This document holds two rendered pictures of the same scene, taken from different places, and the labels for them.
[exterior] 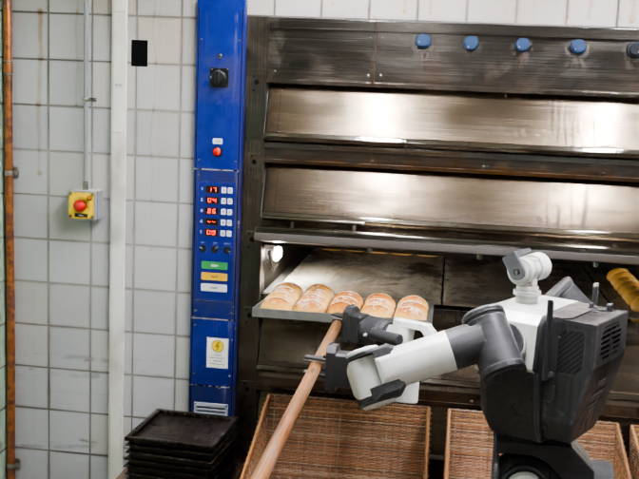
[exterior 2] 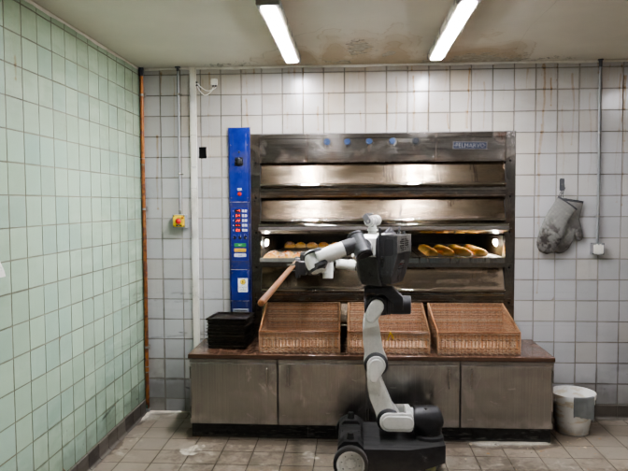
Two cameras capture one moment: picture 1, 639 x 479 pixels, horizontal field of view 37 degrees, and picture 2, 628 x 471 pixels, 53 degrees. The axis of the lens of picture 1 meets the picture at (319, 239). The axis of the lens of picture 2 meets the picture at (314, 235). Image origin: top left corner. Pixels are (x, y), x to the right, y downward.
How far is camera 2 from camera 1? 1.56 m
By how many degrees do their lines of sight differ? 7
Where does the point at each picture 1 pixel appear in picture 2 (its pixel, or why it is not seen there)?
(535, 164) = (378, 192)
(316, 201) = (284, 213)
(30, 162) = (153, 204)
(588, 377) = (395, 256)
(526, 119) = (373, 172)
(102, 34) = (185, 145)
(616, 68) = (408, 149)
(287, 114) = (269, 176)
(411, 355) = (328, 249)
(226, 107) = (242, 174)
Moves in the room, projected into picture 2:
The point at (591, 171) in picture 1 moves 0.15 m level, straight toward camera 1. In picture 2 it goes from (402, 193) to (401, 192)
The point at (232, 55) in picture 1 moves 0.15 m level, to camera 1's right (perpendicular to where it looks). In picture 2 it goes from (244, 151) to (264, 151)
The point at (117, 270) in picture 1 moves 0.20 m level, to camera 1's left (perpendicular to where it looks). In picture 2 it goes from (195, 250) to (168, 250)
